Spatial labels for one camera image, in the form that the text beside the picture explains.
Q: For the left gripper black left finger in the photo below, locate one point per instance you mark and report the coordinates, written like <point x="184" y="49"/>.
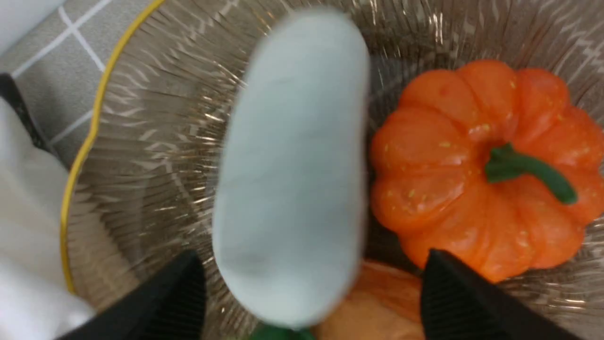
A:
<point x="171" y="305"/>

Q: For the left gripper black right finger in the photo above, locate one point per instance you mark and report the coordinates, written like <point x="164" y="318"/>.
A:
<point x="457" y="303"/>

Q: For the white toy radish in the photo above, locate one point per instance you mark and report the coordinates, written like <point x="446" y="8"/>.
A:
<point x="290" y="208"/>

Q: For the white cloth bag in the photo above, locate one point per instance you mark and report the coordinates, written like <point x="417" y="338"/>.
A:
<point x="35" y="303"/>

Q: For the brown toy potato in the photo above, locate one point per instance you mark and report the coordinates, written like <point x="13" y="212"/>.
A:
<point x="384" y="304"/>

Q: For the ribbed glass bowl gold rim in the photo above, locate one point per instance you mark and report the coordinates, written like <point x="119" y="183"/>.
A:
<point x="141" y="189"/>

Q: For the orange toy pumpkin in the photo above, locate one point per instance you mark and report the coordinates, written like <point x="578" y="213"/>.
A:
<point x="492" y="164"/>

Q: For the grey checked tablecloth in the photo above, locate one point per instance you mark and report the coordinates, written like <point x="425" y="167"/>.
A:
<point x="58" y="65"/>

